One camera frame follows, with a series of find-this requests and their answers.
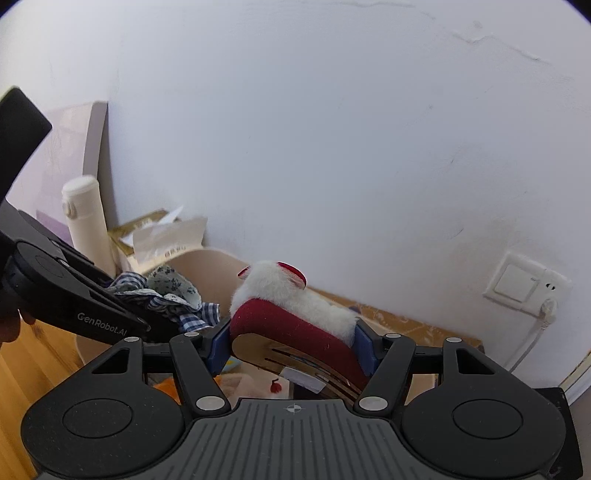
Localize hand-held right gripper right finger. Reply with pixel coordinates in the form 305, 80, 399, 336
353, 318, 505, 415

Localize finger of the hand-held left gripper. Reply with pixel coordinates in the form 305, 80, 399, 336
54, 239, 117, 291
134, 305, 182, 343

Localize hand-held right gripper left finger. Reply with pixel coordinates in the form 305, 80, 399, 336
85, 318, 232, 415

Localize blue checked cloth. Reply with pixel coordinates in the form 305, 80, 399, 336
108, 265, 221, 334

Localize orange cloth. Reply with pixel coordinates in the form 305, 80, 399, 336
151, 376, 180, 403

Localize beige plastic storage bin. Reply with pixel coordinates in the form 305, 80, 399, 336
75, 246, 252, 367

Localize red white plush hair clip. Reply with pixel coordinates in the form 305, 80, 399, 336
229, 260, 371, 394

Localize person's left hand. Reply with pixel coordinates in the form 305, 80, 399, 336
0, 308, 37, 344

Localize white thermos bottle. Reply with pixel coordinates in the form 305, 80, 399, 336
61, 175, 117, 276

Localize open cardboard box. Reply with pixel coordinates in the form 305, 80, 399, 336
106, 209, 186, 274

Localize white plug cable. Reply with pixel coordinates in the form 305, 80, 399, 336
507, 299, 560, 371

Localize white wall switch socket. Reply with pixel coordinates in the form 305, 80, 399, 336
482, 248, 572, 319

